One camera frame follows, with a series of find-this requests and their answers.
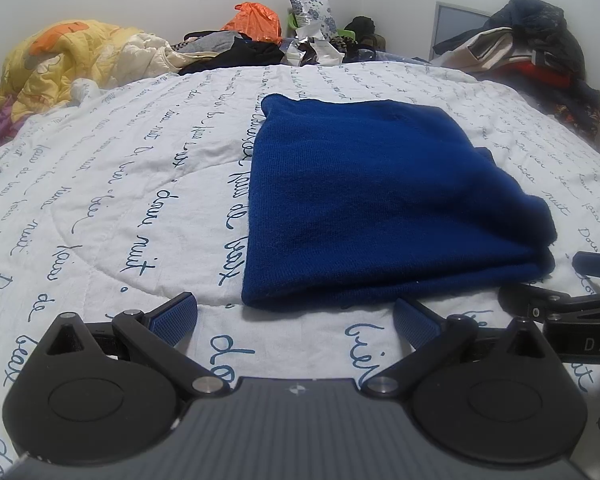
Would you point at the white script-printed bedspread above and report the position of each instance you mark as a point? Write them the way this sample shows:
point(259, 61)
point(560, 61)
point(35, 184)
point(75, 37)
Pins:
point(130, 185)

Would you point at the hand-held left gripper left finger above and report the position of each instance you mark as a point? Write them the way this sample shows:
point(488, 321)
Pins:
point(176, 316)

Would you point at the silver foil packets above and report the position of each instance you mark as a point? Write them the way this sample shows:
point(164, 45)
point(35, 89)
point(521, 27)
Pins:
point(315, 47)

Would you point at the yellow cartoon quilt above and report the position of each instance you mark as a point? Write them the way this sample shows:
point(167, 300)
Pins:
point(65, 60)

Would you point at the blue knit sweater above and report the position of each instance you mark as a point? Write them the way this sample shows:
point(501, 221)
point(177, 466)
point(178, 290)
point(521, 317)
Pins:
point(370, 195)

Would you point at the black clothing heap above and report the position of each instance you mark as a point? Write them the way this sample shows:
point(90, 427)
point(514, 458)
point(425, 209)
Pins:
point(240, 55)

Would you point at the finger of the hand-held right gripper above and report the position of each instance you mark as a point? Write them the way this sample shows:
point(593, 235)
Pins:
point(597, 266)
point(540, 302)

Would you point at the dark olive bag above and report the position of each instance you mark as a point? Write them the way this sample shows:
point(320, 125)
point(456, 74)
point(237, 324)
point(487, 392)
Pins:
point(362, 30)

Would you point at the pile of dark clothes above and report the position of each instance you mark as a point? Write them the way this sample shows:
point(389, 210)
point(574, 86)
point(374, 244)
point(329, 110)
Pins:
point(535, 55)

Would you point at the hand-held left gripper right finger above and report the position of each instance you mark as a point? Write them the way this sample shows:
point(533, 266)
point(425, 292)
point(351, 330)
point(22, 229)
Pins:
point(416, 324)

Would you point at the grey framed board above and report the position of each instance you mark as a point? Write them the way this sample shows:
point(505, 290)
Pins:
point(455, 22)

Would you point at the blue floral white pillow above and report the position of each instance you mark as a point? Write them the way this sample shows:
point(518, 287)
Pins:
point(315, 12)

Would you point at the orange plastic bag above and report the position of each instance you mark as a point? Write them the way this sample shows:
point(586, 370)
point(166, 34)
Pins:
point(252, 22)

